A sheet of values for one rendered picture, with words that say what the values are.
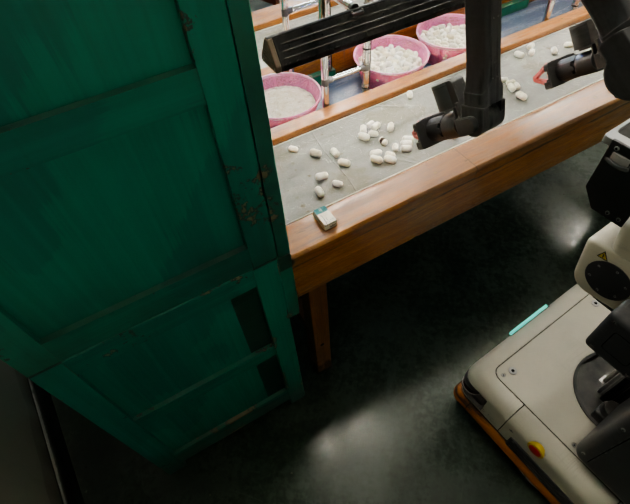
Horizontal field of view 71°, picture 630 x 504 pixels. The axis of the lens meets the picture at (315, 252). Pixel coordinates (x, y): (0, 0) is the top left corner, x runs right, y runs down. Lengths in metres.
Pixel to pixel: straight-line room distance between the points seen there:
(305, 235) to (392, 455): 0.87
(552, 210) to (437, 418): 1.18
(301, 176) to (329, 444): 0.91
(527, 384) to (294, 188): 0.90
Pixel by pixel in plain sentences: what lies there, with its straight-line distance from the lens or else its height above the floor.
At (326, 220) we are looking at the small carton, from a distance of 1.09.
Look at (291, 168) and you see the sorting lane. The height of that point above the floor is 0.74.
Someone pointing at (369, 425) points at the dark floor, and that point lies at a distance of 1.67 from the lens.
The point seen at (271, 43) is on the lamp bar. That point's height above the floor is 1.10.
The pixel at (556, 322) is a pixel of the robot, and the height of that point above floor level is 0.28.
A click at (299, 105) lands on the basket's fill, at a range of 1.55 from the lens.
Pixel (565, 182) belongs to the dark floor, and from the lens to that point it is 2.55.
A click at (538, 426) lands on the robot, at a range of 1.48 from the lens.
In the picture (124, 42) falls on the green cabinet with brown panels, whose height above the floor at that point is 1.35.
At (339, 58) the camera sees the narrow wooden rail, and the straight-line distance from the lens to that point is 1.79.
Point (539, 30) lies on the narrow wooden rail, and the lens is 1.99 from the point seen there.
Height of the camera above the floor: 1.60
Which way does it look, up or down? 52 degrees down
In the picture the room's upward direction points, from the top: 5 degrees counter-clockwise
